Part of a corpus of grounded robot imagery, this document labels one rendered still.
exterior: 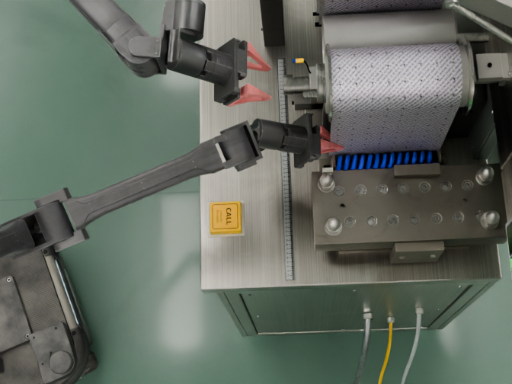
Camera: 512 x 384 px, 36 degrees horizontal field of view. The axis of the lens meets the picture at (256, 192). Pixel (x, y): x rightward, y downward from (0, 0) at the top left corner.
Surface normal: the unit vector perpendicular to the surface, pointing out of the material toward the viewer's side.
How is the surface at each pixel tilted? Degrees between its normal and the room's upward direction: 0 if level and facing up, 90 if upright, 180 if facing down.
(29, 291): 0
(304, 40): 0
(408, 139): 90
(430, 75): 18
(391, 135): 90
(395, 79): 23
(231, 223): 0
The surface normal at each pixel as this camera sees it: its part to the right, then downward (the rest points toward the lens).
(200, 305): -0.06, -0.30
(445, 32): -0.05, 0.00
